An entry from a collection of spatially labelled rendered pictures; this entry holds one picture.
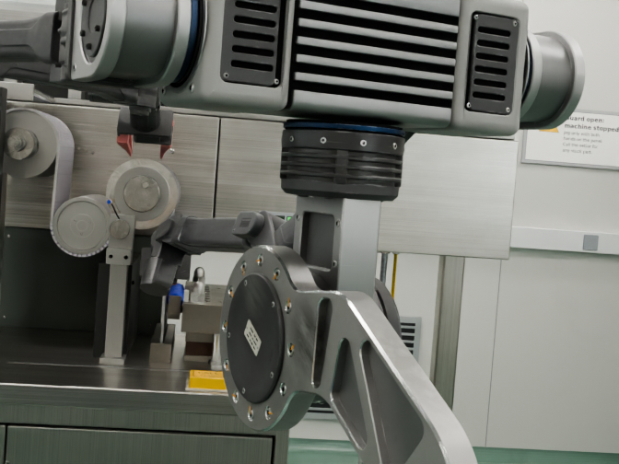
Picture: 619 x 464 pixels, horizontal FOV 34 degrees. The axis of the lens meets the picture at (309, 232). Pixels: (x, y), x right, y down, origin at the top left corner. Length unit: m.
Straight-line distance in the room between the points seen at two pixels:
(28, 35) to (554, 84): 0.63
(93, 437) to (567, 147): 3.56
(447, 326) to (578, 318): 2.49
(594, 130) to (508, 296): 0.91
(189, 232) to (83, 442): 0.44
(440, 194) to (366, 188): 1.48
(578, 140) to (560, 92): 3.88
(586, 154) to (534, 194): 0.32
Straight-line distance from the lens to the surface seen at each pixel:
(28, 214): 2.52
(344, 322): 0.94
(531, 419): 5.21
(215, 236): 1.77
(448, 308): 2.74
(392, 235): 2.53
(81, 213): 2.18
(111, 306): 2.14
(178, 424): 1.95
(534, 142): 5.06
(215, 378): 1.93
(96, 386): 1.93
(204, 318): 2.14
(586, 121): 5.14
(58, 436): 1.97
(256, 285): 1.10
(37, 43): 1.28
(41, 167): 2.19
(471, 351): 5.06
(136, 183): 2.14
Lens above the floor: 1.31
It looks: 3 degrees down
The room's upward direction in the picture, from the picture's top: 4 degrees clockwise
